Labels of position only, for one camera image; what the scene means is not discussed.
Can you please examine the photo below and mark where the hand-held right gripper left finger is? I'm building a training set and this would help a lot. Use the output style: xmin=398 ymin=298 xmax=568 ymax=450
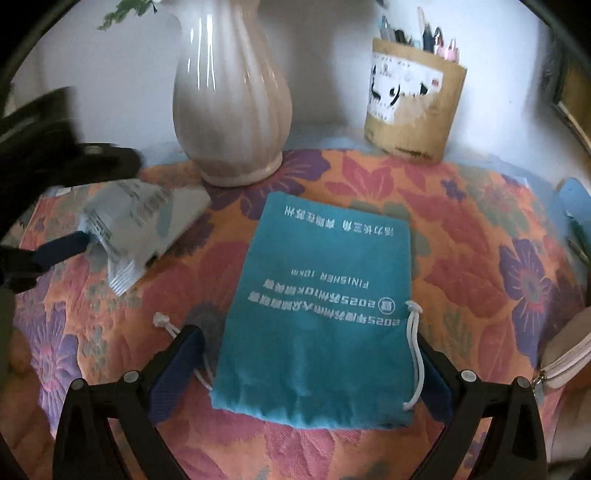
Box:
xmin=53 ymin=325 xmax=206 ymax=480

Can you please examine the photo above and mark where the white printed plastic packet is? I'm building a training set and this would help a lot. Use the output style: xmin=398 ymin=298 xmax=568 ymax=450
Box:
xmin=78 ymin=179 xmax=214 ymax=297

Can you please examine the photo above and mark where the floral tablecloth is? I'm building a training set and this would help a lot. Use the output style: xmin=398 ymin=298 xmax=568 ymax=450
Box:
xmin=9 ymin=148 xmax=588 ymax=480

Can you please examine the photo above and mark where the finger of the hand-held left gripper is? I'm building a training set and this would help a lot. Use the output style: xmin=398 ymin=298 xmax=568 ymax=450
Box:
xmin=0 ymin=231 xmax=92 ymax=291
xmin=60 ymin=144 xmax=142 ymax=186

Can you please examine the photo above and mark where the white ribbed ceramic vase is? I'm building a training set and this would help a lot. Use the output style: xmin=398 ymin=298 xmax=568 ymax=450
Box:
xmin=172 ymin=0 xmax=294 ymax=188

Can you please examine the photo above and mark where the black monitor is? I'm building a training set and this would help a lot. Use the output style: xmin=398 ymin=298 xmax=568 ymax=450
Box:
xmin=544 ymin=39 xmax=591 ymax=155

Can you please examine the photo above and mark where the bunch of pens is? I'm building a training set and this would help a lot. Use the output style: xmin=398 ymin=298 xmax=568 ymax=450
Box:
xmin=378 ymin=6 xmax=461 ymax=64

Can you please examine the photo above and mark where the beige coin purse with keyring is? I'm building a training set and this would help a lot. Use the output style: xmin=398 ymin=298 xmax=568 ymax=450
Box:
xmin=530 ymin=305 xmax=591 ymax=408

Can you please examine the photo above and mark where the light blue flat object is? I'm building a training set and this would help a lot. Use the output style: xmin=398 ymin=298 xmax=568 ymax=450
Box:
xmin=555 ymin=178 xmax=591 ymax=265

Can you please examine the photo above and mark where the teal drawstring pouch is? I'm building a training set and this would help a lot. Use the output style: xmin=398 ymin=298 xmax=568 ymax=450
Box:
xmin=210 ymin=191 xmax=424 ymax=429

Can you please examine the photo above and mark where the bamboo pen holder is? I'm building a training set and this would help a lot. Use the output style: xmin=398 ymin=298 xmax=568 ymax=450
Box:
xmin=363 ymin=38 xmax=468 ymax=164

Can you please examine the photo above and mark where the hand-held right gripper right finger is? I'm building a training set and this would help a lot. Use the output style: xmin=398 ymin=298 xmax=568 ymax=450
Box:
xmin=409 ymin=333 xmax=548 ymax=480

